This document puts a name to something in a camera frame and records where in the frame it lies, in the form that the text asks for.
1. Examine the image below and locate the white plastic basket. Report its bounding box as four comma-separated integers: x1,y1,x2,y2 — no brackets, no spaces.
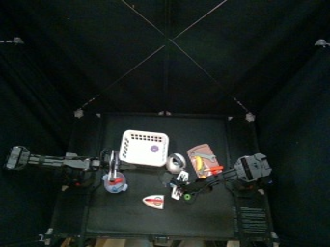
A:
118,129,170,168

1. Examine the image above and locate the silver metal bowl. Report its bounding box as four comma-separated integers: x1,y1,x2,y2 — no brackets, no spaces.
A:
165,152,189,175

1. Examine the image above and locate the yellow toy banana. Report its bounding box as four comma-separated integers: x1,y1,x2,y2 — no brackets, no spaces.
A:
195,157,206,173

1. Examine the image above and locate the white red shield toy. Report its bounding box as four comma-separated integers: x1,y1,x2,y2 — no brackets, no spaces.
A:
142,194,166,210

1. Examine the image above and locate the red orange toy carrot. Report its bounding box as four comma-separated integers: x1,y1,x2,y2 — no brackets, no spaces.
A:
202,165,226,174

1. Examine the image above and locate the pink cutting board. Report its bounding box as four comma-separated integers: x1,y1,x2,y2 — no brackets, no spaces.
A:
186,143,225,179

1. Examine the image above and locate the grey toy fish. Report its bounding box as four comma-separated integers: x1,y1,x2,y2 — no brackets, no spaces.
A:
191,151,220,161

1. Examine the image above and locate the white striped label sticker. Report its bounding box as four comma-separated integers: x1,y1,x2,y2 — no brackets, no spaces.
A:
238,206,269,232

